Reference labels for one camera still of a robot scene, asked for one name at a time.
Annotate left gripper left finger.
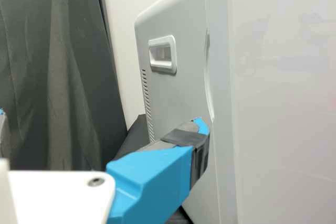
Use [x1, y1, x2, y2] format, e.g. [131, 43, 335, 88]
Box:
[0, 107, 8, 158]

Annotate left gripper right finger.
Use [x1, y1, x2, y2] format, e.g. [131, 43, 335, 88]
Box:
[106, 117, 211, 224]

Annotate white box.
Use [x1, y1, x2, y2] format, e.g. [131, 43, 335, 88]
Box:
[134, 0, 336, 224]

